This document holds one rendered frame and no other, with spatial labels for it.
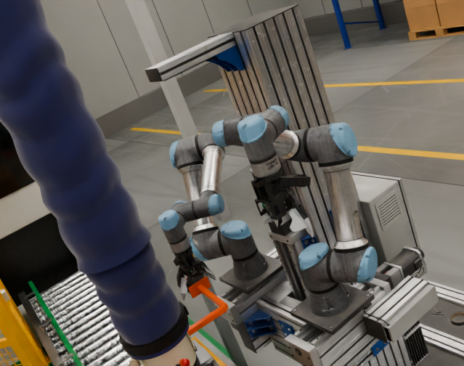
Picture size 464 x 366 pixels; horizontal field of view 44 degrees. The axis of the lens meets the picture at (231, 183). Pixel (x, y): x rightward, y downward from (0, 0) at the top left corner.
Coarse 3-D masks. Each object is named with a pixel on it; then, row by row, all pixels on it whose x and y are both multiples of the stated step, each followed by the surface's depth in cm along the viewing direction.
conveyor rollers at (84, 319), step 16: (80, 272) 434; (64, 288) 420; (80, 288) 408; (32, 304) 419; (48, 304) 407; (64, 304) 395; (80, 304) 390; (96, 304) 378; (64, 320) 377; (80, 320) 365; (96, 320) 360; (80, 336) 348; (96, 336) 342; (112, 336) 337; (64, 352) 343; (80, 352) 331; (96, 352) 325; (112, 352) 320
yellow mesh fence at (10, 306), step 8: (0, 280) 414; (0, 288) 383; (0, 296) 314; (8, 304) 365; (8, 312) 318; (16, 312) 407; (16, 320) 320; (24, 320) 427; (24, 328) 389; (24, 336) 324; (32, 336) 432; (32, 344) 374; (40, 352) 418; (40, 360) 331; (48, 360) 441
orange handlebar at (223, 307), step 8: (200, 288) 216; (208, 296) 210; (216, 296) 207; (216, 304) 205; (224, 304) 200; (216, 312) 198; (224, 312) 199; (200, 320) 197; (208, 320) 197; (192, 328) 194
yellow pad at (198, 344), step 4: (192, 340) 209; (196, 340) 208; (196, 344) 205; (200, 344) 205; (196, 348) 203; (204, 348) 202; (208, 352) 199; (212, 356) 197; (216, 360) 194; (220, 360) 193; (208, 364) 188; (212, 364) 188; (216, 364) 191; (220, 364) 191
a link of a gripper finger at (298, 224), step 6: (294, 210) 152; (294, 216) 151; (300, 216) 152; (294, 222) 151; (300, 222) 151; (306, 222) 151; (294, 228) 150; (300, 228) 151; (306, 228) 152; (312, 234) 152
